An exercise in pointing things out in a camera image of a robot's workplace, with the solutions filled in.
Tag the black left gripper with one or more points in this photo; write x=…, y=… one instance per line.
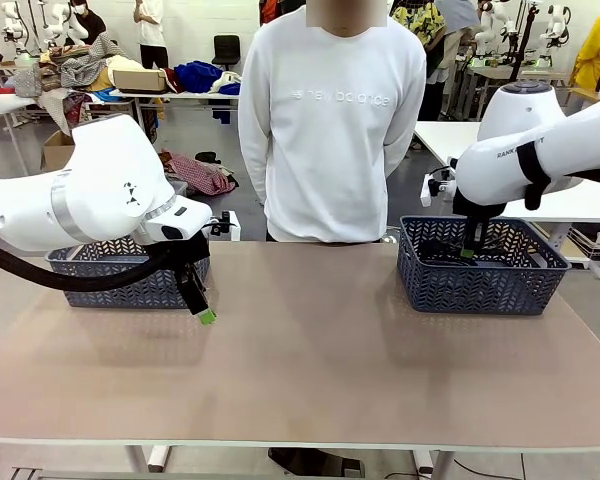
x=192, y=255

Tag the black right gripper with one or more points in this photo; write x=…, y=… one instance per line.
x=475, y=207

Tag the left forearm in white sleeve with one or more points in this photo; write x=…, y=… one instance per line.
x=402, y=157

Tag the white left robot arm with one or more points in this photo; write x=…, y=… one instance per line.
x=105, y=165

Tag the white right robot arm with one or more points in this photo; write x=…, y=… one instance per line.
x=495, y=165

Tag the right forearm in white sleeve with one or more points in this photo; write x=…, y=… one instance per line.
x=255, y=170

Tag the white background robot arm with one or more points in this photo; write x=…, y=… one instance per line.
x=555, y=30
x=60, y=20
x=15, y=30
x=492, y=25

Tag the grey-blue plastic basket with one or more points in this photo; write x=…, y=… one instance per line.
x=105, y=295
x=480, y=295

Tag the large white table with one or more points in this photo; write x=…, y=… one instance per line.
x=445, y=140

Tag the grey storage bin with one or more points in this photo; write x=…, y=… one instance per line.
x=181, y=190

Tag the red plaid cloth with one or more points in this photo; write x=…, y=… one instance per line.
x=200, y=175

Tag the white table leg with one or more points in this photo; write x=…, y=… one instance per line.
x=150, y=457
x=430, y=465

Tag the white robot bench table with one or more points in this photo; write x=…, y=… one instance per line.
x=480, y=75

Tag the person in white sweatshirt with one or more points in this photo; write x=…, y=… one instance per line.
x=330, y=150

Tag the white cabinet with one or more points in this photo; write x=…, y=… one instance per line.
x=580, y=102

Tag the black tripod stand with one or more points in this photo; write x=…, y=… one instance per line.
x=520, y=50

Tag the open cardboard box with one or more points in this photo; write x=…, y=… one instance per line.
x=57, y=155

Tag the long white table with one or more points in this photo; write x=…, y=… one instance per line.
x=190, y=96

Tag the white and yellow cloth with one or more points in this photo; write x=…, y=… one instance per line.
x=225, y=80

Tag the blue cloth pile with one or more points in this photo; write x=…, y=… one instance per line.
x=197, y=75

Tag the person in yellow patterned shirt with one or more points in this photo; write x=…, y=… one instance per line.
x=422, y=20

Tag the closed flat cardboard box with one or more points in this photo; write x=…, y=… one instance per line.
x=140, y=81

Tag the black office chair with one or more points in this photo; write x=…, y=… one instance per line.
x=226, y=50

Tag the mixed clothes pile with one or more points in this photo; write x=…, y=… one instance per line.
x=80, y=65

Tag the small white table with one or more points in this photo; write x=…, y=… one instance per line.
x=10, y=102

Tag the person in white t-shirt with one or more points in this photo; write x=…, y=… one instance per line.
x=150, y=30

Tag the person in black clothes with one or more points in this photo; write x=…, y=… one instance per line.
x=90, y=25

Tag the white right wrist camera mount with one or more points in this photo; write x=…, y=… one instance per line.
x=426, y=192

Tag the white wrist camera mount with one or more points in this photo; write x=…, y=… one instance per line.
x=426, y=192
x=232, y=230

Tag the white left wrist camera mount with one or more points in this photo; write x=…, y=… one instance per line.
x=232, y=230

